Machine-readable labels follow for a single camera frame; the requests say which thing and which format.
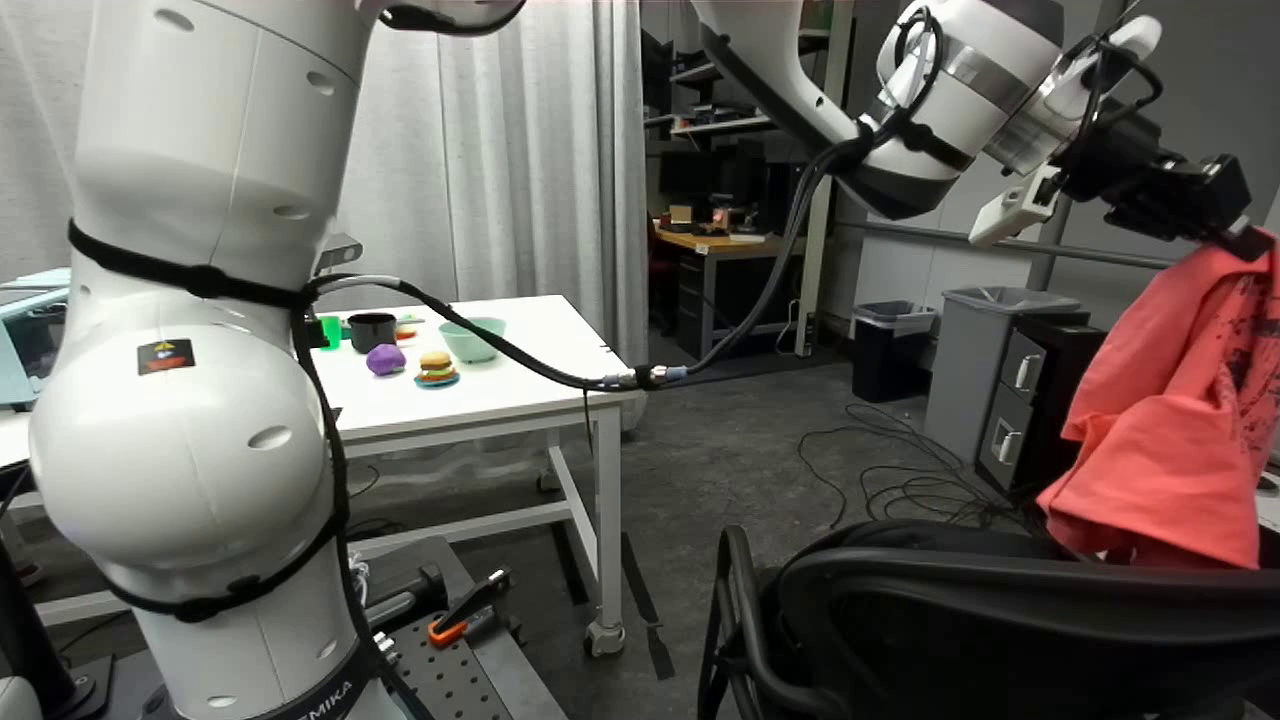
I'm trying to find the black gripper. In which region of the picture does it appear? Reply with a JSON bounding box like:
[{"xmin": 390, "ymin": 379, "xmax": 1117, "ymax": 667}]
[{"xmin": 1050, "ymin": 106, "xmax": 1270, "ymax": 257}]

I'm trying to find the salmon pink cloth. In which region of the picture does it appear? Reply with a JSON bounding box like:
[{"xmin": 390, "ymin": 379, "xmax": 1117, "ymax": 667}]
[{"xmin": 1036, "ymin": 234, "xmax": 1280, "ymax": 576}]

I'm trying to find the black mesh office chair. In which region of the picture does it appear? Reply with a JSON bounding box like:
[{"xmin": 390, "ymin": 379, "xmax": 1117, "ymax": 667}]
[{"xmin": 694, "ymin": 514, "xmax": 1280, "ymax": 720}]

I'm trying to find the black drawer cabinet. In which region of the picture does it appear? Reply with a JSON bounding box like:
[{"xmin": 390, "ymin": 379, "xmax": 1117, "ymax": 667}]
[{"xmin": 971, "ymin": 309, "xmax": 1117, "ymax": 506}]

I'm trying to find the black waste bin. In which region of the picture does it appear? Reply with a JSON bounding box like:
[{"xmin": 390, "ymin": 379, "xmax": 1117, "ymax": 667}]
[{"xmin": 849, "ymin": 296, "xmax": 945, "ymax": 404}]

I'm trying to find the wooden top desk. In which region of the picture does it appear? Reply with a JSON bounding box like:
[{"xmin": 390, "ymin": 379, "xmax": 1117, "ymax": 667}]
[{"xmin": 648, "ymin": 221, "xmax": 809, "ymax": 369}]

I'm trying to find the white table with legs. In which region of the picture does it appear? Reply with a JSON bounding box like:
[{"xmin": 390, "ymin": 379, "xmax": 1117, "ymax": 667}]
[{"xmin": 0, "ymin": 292, "xmax": 644, "ymax": 663}]

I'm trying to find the green bowl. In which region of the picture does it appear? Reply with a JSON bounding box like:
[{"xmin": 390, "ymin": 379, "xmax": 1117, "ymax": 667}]
[{"xmin": 435, "ymin": 312, "xmax": 513, "ymax": 369}]

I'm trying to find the toy burger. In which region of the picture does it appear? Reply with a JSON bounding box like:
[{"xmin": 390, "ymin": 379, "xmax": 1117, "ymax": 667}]
[{"xmin": 414, "ymin": 343, "xmax": 464, "ymax": 394}]

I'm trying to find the purple toy fruit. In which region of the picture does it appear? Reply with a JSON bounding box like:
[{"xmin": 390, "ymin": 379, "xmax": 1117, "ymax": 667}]
[{"xmin": 363, "ymin": 341, "xmax": 414, "ymax": 382}]

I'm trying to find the black cup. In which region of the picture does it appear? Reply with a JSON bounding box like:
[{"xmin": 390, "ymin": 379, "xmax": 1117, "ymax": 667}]
[{"xmin": 346, "ymin": 309, "xmax": 404, "ymax": 359}]

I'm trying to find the light blue tray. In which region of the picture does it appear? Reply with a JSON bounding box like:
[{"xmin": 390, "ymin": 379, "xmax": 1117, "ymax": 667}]
[{"xmin": 0, "ymin": 268, "xmax": 78, "ymax": 410}]

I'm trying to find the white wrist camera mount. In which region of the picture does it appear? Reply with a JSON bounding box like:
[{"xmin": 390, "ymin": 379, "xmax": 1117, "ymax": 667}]
[{"xmin": 964, "ymin": 154, "xmax": 1071, "ymax": 250}]

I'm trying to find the white vertical post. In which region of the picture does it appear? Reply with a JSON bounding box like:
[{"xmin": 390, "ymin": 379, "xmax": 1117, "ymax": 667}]
[{"xmin": 792, "ymin": 0, "xmax": 859, "ymax": 363}]

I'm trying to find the black floor cable bundle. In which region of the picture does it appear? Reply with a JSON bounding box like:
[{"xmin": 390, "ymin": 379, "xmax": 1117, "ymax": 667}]
[{"xmin": 792, "ymin": 394, "xmax": 1020, "ymax": 532}]

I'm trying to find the black robot cable hose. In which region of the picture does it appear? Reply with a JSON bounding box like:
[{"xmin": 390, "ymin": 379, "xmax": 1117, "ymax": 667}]
[{"xmin": 66, "ymin": 123, "xmax": 887, "ymax": 633}]

